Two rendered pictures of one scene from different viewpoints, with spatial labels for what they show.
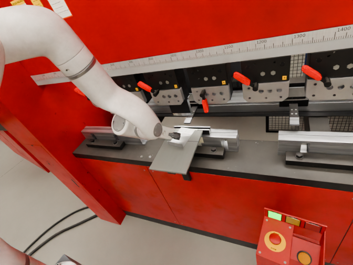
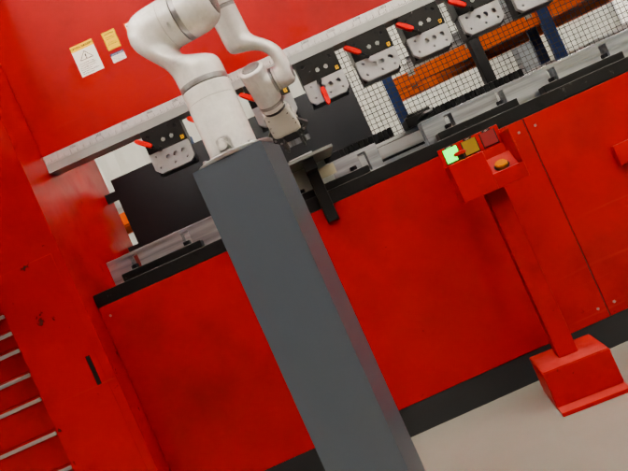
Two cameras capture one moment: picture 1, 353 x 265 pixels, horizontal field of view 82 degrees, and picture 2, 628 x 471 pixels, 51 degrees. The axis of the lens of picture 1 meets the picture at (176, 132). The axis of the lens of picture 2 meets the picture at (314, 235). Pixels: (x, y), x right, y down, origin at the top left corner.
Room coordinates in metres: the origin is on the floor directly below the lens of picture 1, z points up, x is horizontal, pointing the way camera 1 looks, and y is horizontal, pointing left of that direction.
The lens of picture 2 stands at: (-1.08, 1.32, 0.75)
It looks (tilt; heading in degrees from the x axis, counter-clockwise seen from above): 0 degrees down; 326
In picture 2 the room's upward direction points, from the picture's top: 24 degrees counter-clockwise
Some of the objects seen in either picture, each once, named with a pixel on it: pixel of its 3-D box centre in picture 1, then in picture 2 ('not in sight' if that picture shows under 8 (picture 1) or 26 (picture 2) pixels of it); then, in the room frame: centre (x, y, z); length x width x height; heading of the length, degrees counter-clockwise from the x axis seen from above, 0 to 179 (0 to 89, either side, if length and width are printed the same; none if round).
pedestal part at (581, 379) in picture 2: not in sight; (577, 373); (0.24, -0.22, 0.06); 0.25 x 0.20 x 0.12; 138
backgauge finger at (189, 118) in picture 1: (193, 107); not in sight; (0.98, -0.14, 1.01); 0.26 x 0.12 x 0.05; 146
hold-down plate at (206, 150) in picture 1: (195, 151); (330, 186); (0.76, -0.06, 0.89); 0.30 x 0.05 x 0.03; 56
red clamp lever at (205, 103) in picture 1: (205, 101); (323, 92); (0.69, -0.15, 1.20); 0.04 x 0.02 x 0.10; 146
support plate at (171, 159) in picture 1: (177, 149); (306, 161); (0.71, 0.02, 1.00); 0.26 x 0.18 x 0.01; 146
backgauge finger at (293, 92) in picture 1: (293, 104); (421, 115); (0.70, -0.55, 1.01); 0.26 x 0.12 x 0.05; 146
